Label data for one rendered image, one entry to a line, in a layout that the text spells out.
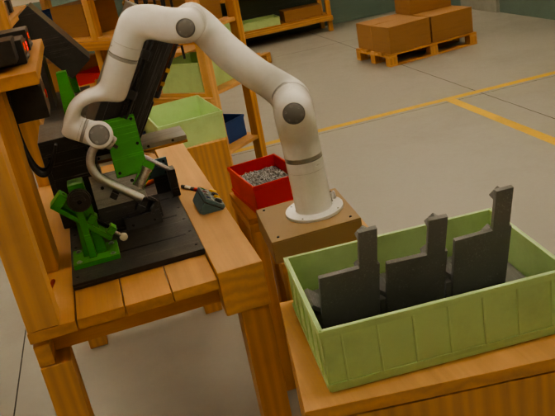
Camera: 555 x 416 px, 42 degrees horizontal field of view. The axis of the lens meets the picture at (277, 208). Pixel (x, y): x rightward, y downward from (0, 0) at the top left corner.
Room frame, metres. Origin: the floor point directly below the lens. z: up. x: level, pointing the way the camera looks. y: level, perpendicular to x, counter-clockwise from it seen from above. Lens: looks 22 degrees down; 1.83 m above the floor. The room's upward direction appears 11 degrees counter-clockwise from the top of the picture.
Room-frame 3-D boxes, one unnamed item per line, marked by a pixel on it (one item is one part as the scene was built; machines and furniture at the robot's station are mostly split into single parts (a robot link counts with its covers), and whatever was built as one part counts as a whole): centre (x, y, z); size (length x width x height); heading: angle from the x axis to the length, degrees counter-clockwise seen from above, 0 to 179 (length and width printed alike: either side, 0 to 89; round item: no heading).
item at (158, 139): (2.69, 0.50, 1.11); 0.39 x 0.16 x 0.03; 102
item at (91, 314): (2.59, 0.58, 0.44); 1.49 x 0.70 x 0.88; 12
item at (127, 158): (2.53, 0.50, 1.17); 0.13 x 0.12 x 0.20; 12
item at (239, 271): (2.65, 0.30, 0.82); 1.50 x 0.14 x 0.15; 12
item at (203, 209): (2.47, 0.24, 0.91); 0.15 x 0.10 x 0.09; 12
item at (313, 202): (2.16, -0.11, 1.02); 0.19 x 0.19 x 0.18
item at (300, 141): (2.13, -0.10, 1.24); 0.19 x 0.12 x 0.24; 177
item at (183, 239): (2.59, 0.58, 0.89); 1.10 x 0.42 x 0.02; 12
